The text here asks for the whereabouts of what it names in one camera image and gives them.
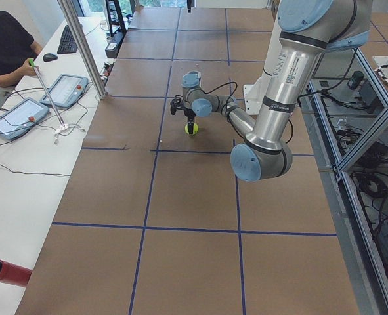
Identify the black keyboard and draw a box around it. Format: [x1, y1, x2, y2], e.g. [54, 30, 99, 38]
[57, 25, 77, 54]

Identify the metal reach stick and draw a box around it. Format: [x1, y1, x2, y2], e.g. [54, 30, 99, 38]
[28, 58, 85, 145]

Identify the black power adapter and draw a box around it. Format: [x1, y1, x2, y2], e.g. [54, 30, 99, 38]
[347, 70, 364, 90]

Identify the far teach pendant tablet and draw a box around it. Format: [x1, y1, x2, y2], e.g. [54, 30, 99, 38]
[48, 73, 89, 109]

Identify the aluminium frame post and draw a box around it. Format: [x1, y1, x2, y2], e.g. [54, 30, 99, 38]
[58, 0, 107, 100]

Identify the aluminium frame rack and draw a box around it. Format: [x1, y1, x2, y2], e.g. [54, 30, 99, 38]
[301, 49, 388, 314]

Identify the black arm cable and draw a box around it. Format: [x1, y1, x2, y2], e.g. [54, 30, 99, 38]
[201, 78, 239, 116]

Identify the person in black shirt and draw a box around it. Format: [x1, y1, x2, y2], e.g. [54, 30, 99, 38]
[0, 10, 42, 88]

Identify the black computer box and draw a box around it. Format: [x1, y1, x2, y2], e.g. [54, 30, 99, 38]
[105, 31, 125, 58]

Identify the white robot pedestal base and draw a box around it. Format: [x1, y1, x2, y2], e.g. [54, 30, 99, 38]
[244, 49, 277, 115]

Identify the yellow tennis ball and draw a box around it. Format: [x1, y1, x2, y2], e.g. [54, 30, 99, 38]
[184, 123, 198, 135]

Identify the black computer mouse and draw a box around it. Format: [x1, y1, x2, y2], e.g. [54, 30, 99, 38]
[43, 53, 58, 62]

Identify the red cylinder tube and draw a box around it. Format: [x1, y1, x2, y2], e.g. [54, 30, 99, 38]
[0, 259, 32, 287]

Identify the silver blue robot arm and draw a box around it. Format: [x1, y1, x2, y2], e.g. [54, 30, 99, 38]
[182, 1, 372, 182]

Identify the near teach pendant tablet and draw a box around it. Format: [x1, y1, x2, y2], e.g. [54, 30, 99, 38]
[0, 98, 49, 140]

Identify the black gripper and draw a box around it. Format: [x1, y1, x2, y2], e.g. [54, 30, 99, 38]
[183, 108, 196, 133]

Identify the teach pendant tablet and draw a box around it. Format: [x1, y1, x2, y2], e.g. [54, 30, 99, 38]
[48, 73, 89, 109]
[0, 98, 49, 140]

